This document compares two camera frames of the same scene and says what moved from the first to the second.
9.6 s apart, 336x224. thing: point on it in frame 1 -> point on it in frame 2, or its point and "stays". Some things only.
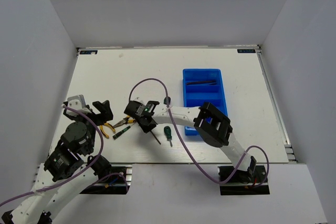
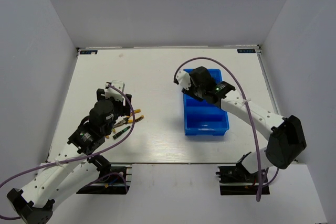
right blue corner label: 246,51 stays
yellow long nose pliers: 126,120 stays
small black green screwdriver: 115,136 stays
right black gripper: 146,129 -> 190,93
